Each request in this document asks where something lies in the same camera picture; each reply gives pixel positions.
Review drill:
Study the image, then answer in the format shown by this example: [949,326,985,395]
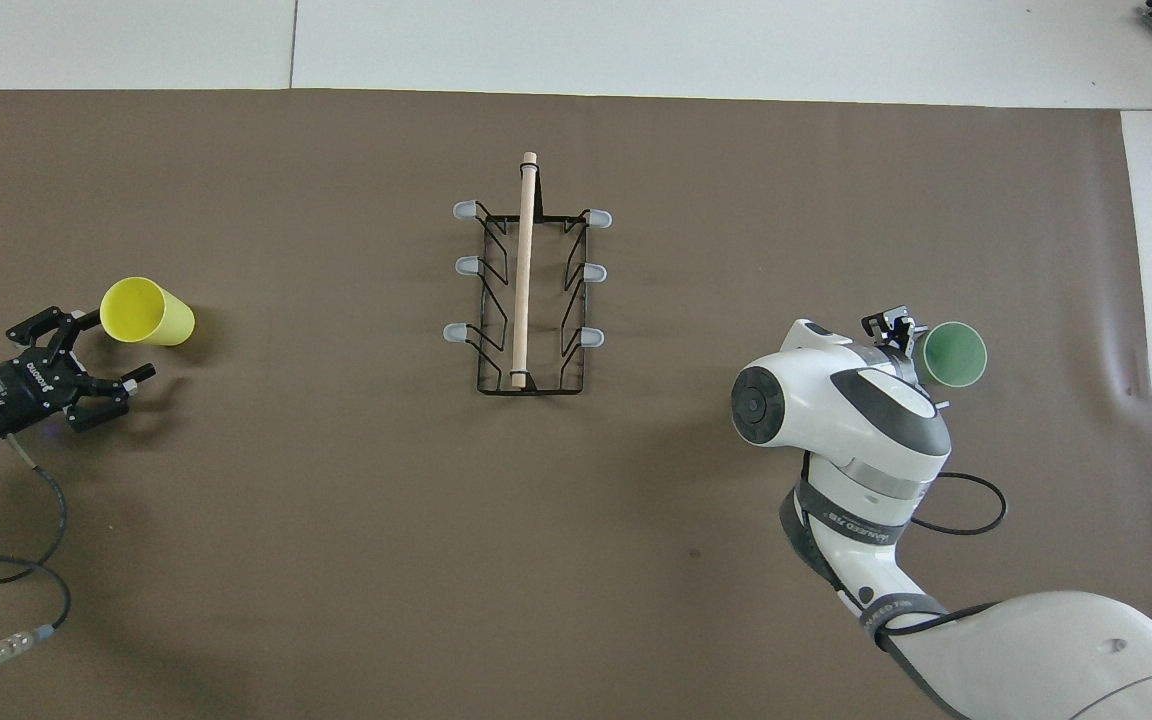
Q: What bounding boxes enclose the pale green plastic cup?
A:
[911,321,989,388]

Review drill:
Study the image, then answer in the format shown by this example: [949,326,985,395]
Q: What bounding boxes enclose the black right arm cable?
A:
[911,472,1008,536]

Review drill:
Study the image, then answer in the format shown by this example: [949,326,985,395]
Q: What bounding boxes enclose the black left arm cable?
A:
[0,438,73,683]

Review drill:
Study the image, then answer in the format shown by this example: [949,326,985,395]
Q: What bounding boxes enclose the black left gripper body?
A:
[0,348,79,438]

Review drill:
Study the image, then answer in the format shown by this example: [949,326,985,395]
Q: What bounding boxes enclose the brown table mat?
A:
[0,88,1152,720]

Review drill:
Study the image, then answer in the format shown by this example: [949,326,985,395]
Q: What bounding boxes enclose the black wire cup rack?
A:
[443,152,614,397]

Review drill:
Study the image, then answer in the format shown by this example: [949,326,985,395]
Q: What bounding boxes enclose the yellow plastic cup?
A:
[99,277,196,347]

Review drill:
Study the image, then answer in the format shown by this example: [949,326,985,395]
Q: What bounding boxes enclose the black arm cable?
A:
[0,438,73,683]
[911,472,1008,536]

